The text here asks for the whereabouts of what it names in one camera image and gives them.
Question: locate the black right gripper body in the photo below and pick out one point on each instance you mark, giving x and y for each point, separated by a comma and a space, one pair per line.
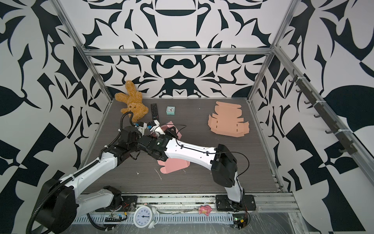
170, 133

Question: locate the pink cardboard box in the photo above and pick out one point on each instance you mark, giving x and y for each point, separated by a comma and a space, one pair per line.
172, 165

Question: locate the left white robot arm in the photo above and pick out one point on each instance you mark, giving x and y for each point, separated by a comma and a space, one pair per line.
61, 201

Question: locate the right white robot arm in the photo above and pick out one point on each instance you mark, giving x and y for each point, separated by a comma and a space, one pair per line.
219, 160

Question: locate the flat orange cardboard box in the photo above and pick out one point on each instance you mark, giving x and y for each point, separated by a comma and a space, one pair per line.
227, 120

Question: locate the black remote control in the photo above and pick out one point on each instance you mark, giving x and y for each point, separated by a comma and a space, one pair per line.
154, 112

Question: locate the brown plush bunny toy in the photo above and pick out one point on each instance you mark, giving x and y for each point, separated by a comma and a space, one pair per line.
133, 99

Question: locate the small teal alarm clock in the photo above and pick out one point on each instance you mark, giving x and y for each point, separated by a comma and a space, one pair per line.
170, 110

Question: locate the white round alarm clock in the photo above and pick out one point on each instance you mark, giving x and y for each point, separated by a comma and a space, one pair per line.
146, 217

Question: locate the small pink toy figure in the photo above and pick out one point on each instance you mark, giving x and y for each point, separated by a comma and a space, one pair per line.
205, 209

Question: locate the left green circuit board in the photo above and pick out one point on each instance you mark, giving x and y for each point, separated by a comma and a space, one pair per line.
116, 218

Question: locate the green circuit board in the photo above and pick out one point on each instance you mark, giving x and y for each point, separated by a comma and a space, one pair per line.
241, 220
116, 218

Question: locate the right green circuit board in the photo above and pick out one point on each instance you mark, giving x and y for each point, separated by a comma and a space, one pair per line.
241, 220

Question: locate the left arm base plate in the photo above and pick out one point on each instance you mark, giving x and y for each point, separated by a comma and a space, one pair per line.
123, 204

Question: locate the white slotted cable duct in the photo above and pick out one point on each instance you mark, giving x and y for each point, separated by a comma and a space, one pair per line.
219, 218

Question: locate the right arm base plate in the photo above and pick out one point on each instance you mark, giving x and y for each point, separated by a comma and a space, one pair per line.
223, 204

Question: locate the black wall hook rail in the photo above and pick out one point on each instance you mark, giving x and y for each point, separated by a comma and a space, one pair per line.
335, 126

